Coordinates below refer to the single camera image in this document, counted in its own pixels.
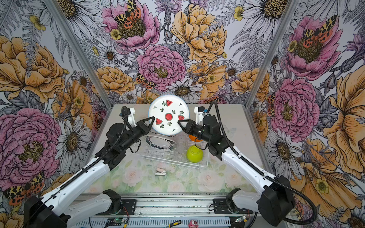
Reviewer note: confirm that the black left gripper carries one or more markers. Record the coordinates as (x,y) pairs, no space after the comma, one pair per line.
(145,128)

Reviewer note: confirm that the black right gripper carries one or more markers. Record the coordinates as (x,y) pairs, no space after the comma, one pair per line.
(190,124)

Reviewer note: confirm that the watermelon pattern plate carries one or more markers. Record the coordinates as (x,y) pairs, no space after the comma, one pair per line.
(167,111)

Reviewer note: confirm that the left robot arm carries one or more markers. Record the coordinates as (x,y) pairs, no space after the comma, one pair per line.
(55,209)

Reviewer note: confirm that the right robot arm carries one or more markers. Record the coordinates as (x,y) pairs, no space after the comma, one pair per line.
(273,200)

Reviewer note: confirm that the orange plastic bowl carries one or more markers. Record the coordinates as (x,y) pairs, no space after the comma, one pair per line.
(194,139)

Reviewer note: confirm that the lime green plastic bowl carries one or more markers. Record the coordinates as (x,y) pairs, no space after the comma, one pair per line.
(194,154)

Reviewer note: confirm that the floral table mat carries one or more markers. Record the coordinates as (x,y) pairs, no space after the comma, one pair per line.
(137,175)

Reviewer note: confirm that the yellow black screwdriver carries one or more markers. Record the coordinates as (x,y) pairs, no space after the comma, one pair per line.
(176,223)

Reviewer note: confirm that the green circuit board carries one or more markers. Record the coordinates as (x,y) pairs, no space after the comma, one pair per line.
(117,222)

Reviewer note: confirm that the pink small toy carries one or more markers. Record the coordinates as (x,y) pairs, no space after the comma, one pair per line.
(193,224)

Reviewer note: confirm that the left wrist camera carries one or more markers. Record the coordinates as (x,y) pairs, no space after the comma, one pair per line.
(131,117)

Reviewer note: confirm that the white wire dish rack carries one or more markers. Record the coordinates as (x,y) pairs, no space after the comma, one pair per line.
(177,156)

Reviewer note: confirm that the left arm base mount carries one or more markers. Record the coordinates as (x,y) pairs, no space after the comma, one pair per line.
(119,206)

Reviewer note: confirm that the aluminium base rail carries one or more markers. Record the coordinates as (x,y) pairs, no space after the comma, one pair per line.
(183,206)

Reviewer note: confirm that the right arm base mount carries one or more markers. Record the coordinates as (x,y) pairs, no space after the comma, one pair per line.
(227,206)

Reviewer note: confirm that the aluminium corner post left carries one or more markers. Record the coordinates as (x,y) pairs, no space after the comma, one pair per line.
(67,31)

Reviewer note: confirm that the aluminium corner post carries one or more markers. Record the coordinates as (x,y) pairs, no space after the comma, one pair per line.
(277,38)
(67,31)

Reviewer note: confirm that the aluminium corner post right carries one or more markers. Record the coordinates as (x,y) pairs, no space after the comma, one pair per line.
(277,38)

